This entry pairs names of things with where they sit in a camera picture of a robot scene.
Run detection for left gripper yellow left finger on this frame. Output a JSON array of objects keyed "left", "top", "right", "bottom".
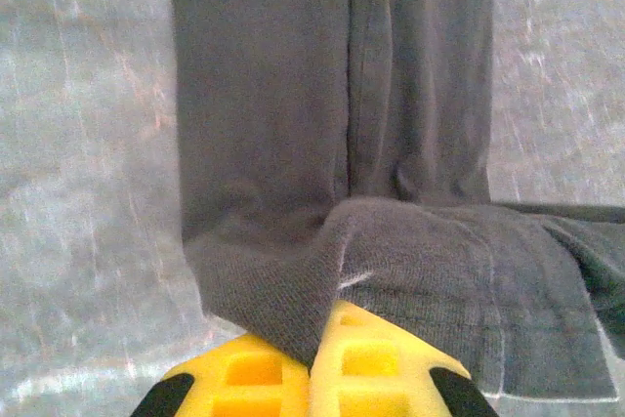
[{"left": 131, "top": 333, "right": 312, "bottom": 417}]

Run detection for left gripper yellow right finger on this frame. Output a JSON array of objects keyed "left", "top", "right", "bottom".
[{"left": 311, "top": 299, "right": 499, "bottom": 417}]

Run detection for dark grey t-shirt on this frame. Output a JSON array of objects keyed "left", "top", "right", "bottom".
[{"left": 168, "top": 0, "right": 625, "bottom": 401}]

